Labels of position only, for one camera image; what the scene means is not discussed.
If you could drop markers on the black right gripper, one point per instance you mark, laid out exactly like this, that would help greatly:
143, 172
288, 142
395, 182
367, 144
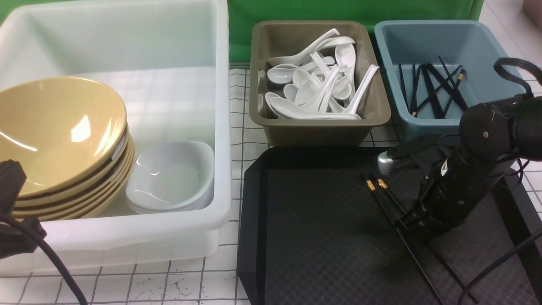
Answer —
460, 173

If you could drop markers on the black gold-tipped chopstick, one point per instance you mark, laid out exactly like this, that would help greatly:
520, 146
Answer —
428, 244
411, 250

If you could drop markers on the yellow noodle bowl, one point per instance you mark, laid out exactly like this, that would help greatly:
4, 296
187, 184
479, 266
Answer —
59, 129

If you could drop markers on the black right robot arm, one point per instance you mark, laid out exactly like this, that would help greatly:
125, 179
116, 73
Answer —
491, 137

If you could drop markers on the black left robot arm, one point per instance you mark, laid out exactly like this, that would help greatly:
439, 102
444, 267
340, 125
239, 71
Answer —
16, 236

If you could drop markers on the yellow stacked bowl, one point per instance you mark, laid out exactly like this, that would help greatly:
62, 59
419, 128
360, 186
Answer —
86, 203
81, 185

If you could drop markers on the gold-tipped chopstick in bin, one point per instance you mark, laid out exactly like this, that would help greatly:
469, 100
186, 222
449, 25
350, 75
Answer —
438, 99

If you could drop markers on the black chopstick in bin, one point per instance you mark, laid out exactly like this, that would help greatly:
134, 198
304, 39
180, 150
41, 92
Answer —
451, 84

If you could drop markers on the blue plastic chopstick bin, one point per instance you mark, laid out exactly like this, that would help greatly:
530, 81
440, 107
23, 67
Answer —
405, 45

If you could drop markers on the white soup spoon right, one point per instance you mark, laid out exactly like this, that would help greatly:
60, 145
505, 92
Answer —
363, 88

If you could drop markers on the black plastic serving tray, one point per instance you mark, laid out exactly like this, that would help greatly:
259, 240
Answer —
312, 234

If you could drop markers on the olive plastic spoon bin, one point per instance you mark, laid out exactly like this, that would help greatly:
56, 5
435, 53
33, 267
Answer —
285, 37

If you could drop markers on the white checkered tablecloth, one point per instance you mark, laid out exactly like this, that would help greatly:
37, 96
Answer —
196, 281

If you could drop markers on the green backdrop cloth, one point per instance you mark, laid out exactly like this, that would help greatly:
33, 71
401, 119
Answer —
244, 14

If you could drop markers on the stacked white dishes in bin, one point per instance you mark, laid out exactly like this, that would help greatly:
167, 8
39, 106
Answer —
171, 177

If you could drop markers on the large white plastic bin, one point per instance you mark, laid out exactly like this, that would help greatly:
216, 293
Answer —
169, 61

